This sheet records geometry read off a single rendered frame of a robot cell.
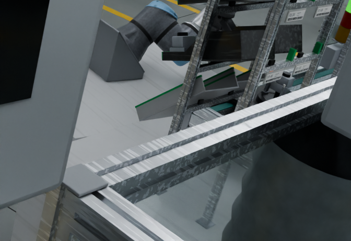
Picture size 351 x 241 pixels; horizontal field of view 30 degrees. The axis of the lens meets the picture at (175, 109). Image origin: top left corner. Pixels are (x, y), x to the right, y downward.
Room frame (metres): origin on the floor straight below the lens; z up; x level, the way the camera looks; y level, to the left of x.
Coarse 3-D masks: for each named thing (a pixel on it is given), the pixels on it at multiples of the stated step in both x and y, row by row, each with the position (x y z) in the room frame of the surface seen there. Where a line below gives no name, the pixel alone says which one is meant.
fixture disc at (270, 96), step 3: (258, 93) 2.13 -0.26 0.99; (261, 93) 2.14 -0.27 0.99; (270, 93) 2.17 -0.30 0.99; (273, 93) 2.18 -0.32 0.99; (258, 96) 2.11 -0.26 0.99; (261, 96) 2.12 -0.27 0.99; (264, 96) 2.13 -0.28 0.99; (267, 96) 2.14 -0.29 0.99; (270, 96) 2.14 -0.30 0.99; (273, 96) 2.15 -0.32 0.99; (258, 99) 2.10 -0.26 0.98; (261, 99) 2.09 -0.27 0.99; (264, 99) 2.10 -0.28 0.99; (267, 99) 2.11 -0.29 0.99; (270, 99) 2.11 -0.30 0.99; (258, 102) 2.09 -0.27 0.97; (261, 102) 2.08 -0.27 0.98
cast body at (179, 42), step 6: (180, 36) 1.66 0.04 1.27; (186, 36) 1.66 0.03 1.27; (192, 36) 1.67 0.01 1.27; (174, 42) 1.66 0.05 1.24; (180, 42) 1.65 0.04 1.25; (186, 42) 1.65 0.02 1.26; (192, 42) 1.67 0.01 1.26; (174, 48) 1.66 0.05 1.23; (180, 48) 1.65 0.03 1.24; (186, 48) 1.64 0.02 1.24
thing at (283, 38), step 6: (234, 30) 1.70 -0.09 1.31; (282, 30) 1.66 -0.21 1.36; (288, 30) 1.68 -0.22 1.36; (294, 30) 1.70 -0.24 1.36; (300, 30) 1.72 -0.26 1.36; (276, 36) 1.64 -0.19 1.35; (282, 36) 1.66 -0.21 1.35; (288, 36) 1.67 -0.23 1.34; (294, 36) 1.69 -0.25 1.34; (300, 36) 1.71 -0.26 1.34; (276, 42) 1.63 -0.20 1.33; (282, 42) 1.65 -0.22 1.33; (288, 42) 1.67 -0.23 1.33; (294, 42) 1.69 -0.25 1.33; (300, 42) 1.71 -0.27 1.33; (276, 48) 1.63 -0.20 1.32; (282, 48) 1.65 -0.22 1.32; (288, 48) 1.67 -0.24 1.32; (294, 48) 1.68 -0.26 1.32; (300, 48) 1.70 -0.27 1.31
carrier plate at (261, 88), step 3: (258, 87) 2.25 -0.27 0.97; (261, 87) 2.26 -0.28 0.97; (264, 87) 2.27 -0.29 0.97; (258, 90) 2.22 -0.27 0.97; (261, 90) 2.23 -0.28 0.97; (270, 90) 2.25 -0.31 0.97; (273, 90) 2.26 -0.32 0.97; (255, 93) 2.18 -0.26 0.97; (255, 96) 2.15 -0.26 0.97; (234, 99) 2.07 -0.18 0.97; (237, 99) 2.08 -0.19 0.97; (255, 99) 2.13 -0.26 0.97; (231, 102) 2.08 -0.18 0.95; (234, 102) 2.07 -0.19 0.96; (252, 102) 2.09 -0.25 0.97; (255, 102) 2.10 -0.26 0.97; (252, 105) 2.06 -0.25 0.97
